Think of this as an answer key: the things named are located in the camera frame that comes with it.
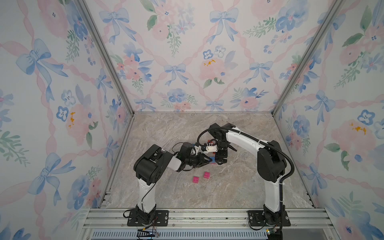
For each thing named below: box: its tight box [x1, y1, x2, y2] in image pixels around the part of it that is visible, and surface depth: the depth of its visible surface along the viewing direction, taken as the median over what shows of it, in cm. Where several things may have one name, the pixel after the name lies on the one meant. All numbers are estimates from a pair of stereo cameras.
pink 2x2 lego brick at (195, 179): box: [192, 176, 200, 184], surface depth 87 cm
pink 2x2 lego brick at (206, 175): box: [203, 171, 211, 179], surface depth 90 cm
